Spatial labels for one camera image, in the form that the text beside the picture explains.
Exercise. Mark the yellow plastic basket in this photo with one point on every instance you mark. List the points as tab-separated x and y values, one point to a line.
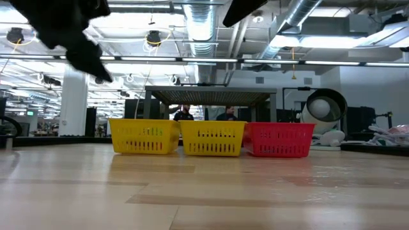
212	137
143	135

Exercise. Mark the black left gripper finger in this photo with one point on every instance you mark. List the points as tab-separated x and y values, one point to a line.
86	60

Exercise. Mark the LED light bar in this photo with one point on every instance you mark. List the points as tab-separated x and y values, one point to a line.
207	60

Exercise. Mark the red plastic basket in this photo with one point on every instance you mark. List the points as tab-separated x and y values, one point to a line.
279	140

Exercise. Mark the person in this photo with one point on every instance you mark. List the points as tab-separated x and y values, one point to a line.
183	116
227	116

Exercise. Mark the white building pillar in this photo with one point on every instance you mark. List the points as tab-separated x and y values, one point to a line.
73	105

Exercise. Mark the grey perforated metal shelf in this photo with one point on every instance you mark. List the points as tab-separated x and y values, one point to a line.
207	96

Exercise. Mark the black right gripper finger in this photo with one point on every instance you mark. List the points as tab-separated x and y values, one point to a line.
243	9

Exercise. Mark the black ceiling camera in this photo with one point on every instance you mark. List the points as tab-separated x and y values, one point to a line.
153	37
15	35

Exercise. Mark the black background monitor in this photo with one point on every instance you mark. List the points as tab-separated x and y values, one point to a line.
361	123
134	110

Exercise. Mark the black upright box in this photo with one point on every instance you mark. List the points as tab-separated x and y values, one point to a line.
90	123

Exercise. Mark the silver air duct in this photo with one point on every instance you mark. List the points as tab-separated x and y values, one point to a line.
201	32
297	12

